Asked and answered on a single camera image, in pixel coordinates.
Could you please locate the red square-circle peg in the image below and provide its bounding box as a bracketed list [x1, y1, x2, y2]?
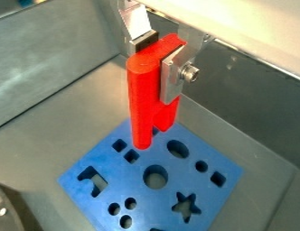
[126, 33, 187, 150]

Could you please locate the blue shape-sorting board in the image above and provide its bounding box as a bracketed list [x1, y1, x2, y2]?
[58, 121, 243, 231]

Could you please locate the dark round base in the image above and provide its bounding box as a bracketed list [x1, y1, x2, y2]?
[0, 184, 44, 231]

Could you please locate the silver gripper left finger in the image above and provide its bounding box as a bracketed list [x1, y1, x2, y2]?
[118, 0, 159, 55]

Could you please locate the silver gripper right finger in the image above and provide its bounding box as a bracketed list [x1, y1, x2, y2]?
[160, 23, 215, 105]

